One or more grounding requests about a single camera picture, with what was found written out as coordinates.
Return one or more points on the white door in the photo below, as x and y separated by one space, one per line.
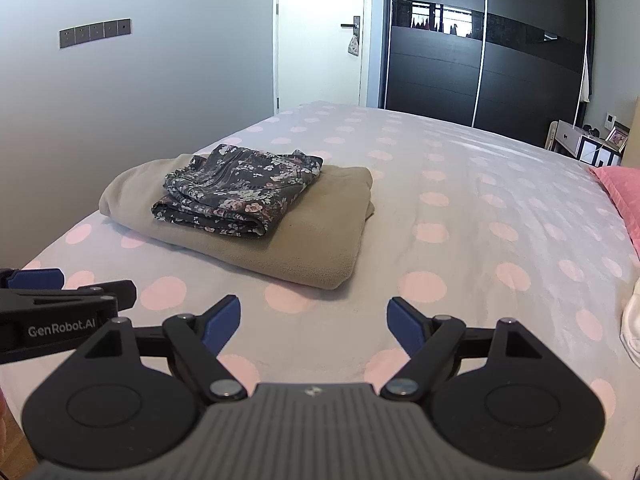
310 60

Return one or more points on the pink pillow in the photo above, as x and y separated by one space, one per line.
622 190

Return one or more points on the polka dot bed sheet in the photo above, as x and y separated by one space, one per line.
450 185

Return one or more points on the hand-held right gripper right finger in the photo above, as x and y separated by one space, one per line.
405 325

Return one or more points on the grey wall switch panel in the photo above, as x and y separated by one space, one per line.
95 33

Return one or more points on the black sliding wardrobe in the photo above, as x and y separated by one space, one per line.
440 85

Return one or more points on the white nightstand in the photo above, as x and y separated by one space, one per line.
567 135

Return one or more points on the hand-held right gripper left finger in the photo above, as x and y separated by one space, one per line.
222 325

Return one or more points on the beige folded garment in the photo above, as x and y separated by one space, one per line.
310 240

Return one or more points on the white garment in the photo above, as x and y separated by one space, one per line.
632 320

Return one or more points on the dark floral denim pants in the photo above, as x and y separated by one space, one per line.
235 185

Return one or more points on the white wall thermostat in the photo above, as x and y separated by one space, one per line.
610 122

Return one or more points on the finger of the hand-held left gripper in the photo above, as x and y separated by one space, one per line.
37 278
110 292

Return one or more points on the white hanging cloth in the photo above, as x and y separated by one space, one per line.
584 85

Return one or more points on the photo frame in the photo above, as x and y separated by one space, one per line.
618 136

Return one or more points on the small patterned hanging pouch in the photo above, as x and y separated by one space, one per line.
353 45

